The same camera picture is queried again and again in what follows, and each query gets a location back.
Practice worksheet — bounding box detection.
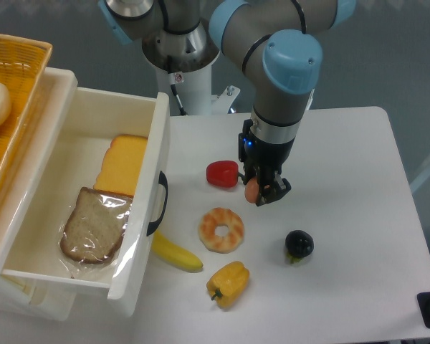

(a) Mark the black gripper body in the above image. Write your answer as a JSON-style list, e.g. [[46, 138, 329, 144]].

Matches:
[[238, 119, 295, 174]]

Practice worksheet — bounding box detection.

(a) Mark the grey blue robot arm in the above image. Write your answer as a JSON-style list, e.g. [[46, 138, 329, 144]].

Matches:
[[99, 1, 356, 206]]

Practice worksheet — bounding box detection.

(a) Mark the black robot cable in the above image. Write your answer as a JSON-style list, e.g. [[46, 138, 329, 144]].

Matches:
[[166, 55, 188, 116]]

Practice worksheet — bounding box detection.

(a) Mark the brown egg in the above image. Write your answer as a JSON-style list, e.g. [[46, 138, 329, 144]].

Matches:
[[244, 177, 259, 204]]

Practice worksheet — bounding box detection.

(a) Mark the yellow wicker basket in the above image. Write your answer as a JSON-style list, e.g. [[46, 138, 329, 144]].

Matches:
[[0, 34, 52, 189]]

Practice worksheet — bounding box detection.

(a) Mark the orange shrimp ring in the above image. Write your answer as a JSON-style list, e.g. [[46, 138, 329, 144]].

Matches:
[[198, 207, 245, 254]]

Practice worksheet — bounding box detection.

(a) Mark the red bell pepper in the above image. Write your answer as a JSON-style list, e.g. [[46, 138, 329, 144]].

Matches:
[[206, 161, 244, 188]]

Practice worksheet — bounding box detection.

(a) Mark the dark purple eggplant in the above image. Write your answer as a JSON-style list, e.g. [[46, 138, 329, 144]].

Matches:
[[285, 230, 315, 264]]

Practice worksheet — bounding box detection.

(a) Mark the open white upper drawer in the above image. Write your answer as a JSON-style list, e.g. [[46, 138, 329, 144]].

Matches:
[[0, 87, 169, 311]]

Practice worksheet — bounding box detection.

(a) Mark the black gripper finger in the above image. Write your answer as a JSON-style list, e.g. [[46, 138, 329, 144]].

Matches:
[[255, 168, 292, 206], [243, 165, 259, 185]]

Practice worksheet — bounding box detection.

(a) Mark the wrapped brown bread slice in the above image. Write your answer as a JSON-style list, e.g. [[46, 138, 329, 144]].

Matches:
[[59, 187, 133, 264]]

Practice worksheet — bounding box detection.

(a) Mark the yellow bell pepper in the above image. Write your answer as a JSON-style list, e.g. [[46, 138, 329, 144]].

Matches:
[[206, 261, 250, 309]]

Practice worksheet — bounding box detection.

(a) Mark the white drawer cabinet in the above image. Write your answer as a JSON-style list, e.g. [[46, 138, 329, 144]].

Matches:
[[0, 67, 77, 321]]

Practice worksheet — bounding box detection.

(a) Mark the black drawer handle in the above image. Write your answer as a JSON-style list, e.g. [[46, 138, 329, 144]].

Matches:
[[146, 171, 168, 237]]

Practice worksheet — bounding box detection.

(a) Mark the yellow banana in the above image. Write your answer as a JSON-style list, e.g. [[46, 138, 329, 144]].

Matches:
[[151, 231, 204, 272]]

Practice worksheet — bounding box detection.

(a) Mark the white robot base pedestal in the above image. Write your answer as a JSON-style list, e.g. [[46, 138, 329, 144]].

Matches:
[[141, 21, 241, 116]]

